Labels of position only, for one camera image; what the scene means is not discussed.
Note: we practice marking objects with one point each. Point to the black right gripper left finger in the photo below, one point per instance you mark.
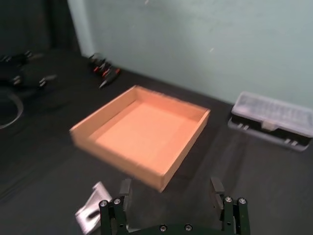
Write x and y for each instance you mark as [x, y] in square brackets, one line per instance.
[113, 215]

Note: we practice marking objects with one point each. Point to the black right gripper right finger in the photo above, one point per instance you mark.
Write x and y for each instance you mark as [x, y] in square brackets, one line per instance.
[236, 218]

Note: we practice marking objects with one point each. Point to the black table cloth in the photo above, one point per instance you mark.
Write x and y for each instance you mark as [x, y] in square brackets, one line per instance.
[49, 156]

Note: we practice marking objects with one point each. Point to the shallow brown cardboard tray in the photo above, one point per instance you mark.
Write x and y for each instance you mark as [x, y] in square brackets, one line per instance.
[144, 132]

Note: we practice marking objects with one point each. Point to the clear plastic case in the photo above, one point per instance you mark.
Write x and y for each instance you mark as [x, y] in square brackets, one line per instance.
[269, 115]

